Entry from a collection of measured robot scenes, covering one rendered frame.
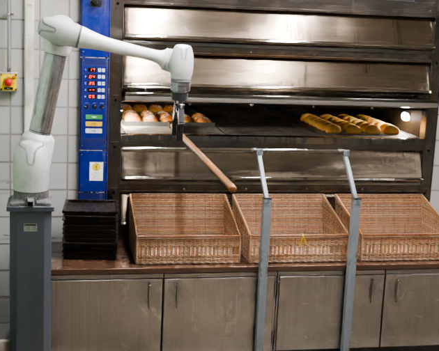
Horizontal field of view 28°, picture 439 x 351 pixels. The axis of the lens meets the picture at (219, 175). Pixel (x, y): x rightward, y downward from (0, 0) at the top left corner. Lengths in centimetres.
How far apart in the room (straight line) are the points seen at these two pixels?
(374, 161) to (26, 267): 224
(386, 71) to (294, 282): 138
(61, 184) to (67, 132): 29
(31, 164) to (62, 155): 97
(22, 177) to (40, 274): 44
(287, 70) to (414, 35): 78
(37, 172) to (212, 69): 140
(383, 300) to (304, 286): 46
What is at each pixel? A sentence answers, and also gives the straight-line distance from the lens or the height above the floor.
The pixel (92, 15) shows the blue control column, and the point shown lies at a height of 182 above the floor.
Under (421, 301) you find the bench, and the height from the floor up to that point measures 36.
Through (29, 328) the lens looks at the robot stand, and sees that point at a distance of 410.
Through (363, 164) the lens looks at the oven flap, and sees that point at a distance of 522.
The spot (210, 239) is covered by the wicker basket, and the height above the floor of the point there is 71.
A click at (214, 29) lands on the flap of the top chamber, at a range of 488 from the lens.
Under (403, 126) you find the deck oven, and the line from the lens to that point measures 563.
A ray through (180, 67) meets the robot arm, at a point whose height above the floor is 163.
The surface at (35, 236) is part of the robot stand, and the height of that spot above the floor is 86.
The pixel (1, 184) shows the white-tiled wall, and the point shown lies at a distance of 490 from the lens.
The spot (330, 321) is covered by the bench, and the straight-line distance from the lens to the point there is 482.
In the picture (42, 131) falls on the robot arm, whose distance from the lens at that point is 411.
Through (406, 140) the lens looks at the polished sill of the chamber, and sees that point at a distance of 529.
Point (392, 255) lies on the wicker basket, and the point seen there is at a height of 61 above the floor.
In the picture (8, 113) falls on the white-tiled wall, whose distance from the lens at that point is 483.
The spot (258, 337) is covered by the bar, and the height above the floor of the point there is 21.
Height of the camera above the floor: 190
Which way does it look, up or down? 11 degrees down
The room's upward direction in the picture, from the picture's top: 3 degrees clockwise
